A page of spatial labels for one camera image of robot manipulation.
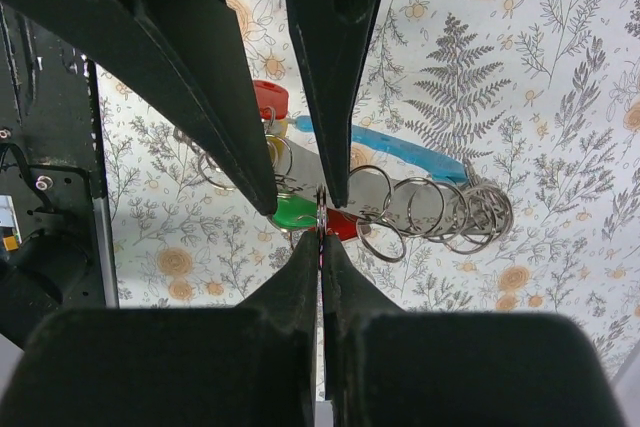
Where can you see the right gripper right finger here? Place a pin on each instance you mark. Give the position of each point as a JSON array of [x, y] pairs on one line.
[[385, 366]]

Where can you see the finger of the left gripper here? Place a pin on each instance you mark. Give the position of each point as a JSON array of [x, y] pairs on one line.
[[186, 58], [331, 39]]

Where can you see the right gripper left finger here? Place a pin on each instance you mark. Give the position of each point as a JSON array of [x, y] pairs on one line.
[[247, 365]]

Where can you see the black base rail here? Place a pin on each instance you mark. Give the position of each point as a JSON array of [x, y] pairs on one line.
[[56, 249]]

